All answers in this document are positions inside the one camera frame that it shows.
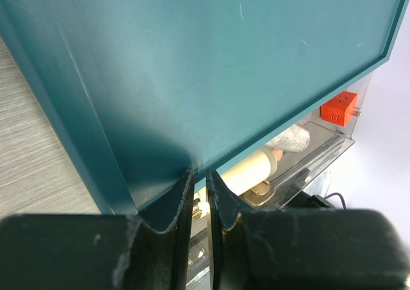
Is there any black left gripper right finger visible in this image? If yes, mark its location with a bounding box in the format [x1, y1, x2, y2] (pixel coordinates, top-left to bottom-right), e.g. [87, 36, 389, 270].
[206, 170, 409, 289]

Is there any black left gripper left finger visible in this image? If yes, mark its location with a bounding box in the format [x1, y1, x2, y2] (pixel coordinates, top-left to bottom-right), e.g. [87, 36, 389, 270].
[1, 169, 195, 289]

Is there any cream foundation bottle gold pump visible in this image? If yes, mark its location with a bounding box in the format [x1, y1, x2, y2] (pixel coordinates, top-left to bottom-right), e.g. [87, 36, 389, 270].
[192, 147, 279, 220]

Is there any clear plastic bottle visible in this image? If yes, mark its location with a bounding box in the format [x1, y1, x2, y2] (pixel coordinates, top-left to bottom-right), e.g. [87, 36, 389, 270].
[265, 124, 310, 153]

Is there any clear acrylic drawer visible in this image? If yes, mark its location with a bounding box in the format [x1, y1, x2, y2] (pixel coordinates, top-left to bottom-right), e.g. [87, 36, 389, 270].
[187, 74, 374, 287]

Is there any orange cube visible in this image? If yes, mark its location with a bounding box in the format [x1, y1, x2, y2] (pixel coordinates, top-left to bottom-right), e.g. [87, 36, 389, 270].
[320, 91, 359, 127]

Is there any teal drawer cabinet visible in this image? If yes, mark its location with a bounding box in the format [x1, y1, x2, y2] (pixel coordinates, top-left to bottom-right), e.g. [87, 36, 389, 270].
[1, 0, 409, 214]

